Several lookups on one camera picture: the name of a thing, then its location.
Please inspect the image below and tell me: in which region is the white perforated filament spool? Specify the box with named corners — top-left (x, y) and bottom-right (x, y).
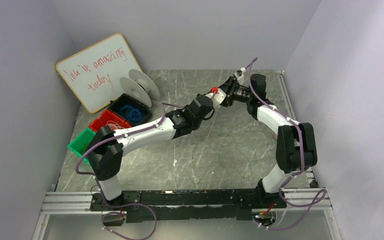
top-left (119, 69), bottom-right (160, 108)

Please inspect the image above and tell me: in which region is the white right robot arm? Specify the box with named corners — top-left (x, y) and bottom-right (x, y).
top-left (219, 70), bottom-right (318, 194)

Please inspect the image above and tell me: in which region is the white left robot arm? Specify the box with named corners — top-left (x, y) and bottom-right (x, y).
top-left (85, 90), bottom-right (226, 201)

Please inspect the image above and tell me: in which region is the black storage bin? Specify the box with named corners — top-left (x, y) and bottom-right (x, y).
top-left (107, 93), bottom-right (153, 127)

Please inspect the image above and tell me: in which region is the red storage bin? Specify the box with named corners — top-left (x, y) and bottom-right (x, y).
top-left (88, 109), bottom-right (132, 133)

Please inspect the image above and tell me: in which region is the whiteboard with red writing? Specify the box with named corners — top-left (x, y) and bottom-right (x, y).
top-left (55, 33), bottom-right (142, 114)

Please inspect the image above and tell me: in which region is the green storage bin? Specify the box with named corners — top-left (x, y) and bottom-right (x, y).
top-left (67, 128), bottom-right (96, 158)

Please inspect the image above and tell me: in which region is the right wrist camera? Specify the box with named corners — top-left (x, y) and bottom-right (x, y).
top-left (233, 67), bottom-right (247, 85)

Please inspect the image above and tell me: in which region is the blue cable coil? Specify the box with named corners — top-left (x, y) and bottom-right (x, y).
top-left (118, 104), bottom-right (144, 123)

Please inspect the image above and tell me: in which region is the white cable coil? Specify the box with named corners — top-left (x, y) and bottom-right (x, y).
top-left (105, 120), bottom-right (127, 131)

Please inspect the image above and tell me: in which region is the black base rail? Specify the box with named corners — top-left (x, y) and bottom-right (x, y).
top-left (90, 185), bottom-right (287, 223)

